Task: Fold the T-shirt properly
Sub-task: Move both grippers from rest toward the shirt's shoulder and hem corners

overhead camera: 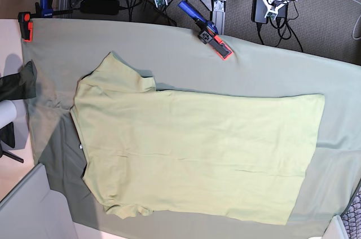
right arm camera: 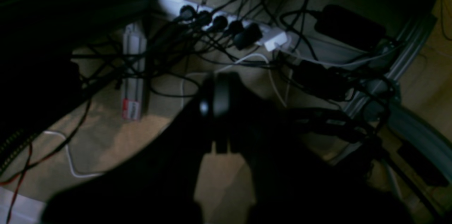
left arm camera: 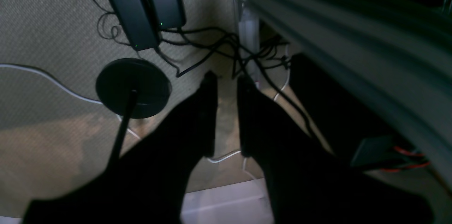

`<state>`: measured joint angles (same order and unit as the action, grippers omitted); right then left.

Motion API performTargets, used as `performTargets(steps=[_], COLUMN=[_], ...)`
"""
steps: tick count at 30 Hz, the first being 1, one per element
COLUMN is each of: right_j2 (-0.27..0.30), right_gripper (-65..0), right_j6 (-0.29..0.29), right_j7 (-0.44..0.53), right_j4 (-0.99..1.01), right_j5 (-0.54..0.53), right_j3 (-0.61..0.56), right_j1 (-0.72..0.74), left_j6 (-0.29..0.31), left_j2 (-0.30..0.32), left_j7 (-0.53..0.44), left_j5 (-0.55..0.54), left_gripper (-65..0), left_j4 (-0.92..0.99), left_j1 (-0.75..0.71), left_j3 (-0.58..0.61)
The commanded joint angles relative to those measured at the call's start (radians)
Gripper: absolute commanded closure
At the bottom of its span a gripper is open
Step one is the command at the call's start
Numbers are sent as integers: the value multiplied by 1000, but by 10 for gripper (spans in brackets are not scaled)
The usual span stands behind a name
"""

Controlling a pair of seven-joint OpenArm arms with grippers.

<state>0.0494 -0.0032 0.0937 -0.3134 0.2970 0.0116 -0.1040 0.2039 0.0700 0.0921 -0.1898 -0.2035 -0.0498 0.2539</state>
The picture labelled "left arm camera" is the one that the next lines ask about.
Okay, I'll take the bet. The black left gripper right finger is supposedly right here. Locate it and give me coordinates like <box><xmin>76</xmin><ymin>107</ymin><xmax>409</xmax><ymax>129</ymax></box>
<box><xmin>237</xmin><ymin>76</ymin><xmax>434</xmax><ymax>224</ymax></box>

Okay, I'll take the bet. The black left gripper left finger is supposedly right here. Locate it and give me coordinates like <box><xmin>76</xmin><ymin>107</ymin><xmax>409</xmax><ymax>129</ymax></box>
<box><xmin>23</xmin><ymin>71</ymin><xmax>218</xmax><ymax>224</ymax></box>

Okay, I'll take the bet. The black round stand base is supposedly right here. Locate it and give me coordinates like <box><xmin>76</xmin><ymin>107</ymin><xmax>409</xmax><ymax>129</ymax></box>
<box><xmin>95</xmin><ymin>58</ymin><xmax>172</xmax><ymax>119</ymax></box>

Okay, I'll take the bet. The black power adapter brick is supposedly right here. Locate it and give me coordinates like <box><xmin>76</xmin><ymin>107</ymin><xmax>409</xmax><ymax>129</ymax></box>
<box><xmin>109</xmin><ymin>0</ymin><xmax>162</xmax><ymax>51</ymax></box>

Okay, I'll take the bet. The white cable on floor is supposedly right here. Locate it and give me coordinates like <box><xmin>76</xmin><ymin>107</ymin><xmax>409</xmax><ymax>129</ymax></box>
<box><xmin>0</xmin><ymin>63</ymin><xmax>142</xmax><ymax>140</ymax></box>

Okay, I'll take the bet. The grey aluminium table frame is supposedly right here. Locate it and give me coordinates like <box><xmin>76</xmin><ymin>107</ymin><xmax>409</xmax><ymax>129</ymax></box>
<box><xmin>242</xmin><ymin>0</ymin><xmax>451</xmax><ymax>187</ymax></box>

